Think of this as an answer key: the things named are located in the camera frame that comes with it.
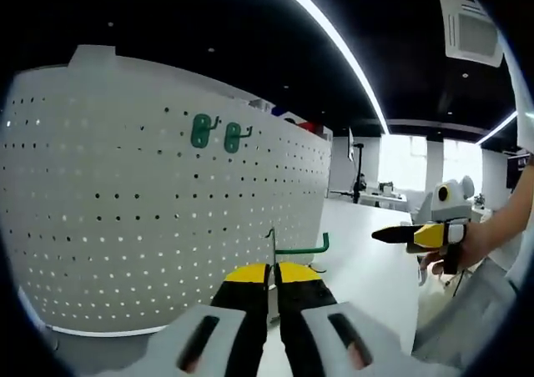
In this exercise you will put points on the dark wall screen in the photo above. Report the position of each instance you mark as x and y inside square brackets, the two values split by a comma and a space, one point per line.
[518, 169]

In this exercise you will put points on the grey office chair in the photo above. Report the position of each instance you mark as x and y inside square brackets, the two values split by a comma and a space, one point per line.
[422, 214]

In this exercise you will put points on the white perforated mounting plate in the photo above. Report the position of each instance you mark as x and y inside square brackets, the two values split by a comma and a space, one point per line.
[125, 227]

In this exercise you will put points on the person's right hand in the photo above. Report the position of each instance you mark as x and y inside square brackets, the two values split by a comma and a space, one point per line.
[475, 243]

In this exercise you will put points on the green hook assembly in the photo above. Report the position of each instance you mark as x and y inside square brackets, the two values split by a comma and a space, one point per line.
[199, 133]
[300, 250]
[231, 139]

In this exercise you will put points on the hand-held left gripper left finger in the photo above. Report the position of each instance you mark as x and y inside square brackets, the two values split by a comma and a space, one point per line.
[187, 339]

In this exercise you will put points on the straight ceiling light strip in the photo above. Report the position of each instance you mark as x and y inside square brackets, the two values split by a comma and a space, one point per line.
[498, 127]

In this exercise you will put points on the ceiling air conditioner vent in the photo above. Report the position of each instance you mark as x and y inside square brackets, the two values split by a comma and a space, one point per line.
[471, 31]

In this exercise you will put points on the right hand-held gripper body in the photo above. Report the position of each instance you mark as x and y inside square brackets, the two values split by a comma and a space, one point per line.
[452, 206]

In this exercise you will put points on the curved ceiling light strip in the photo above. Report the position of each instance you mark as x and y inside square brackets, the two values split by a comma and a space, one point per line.
[334, 31]

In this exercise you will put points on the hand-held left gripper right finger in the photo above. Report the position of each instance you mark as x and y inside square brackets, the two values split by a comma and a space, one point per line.
[375, 343]

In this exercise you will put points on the black monitor stand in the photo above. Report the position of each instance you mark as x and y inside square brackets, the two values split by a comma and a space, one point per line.
[357, 177]

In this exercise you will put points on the grey mesh chair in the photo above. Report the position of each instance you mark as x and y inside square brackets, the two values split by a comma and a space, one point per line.
[467, 310]

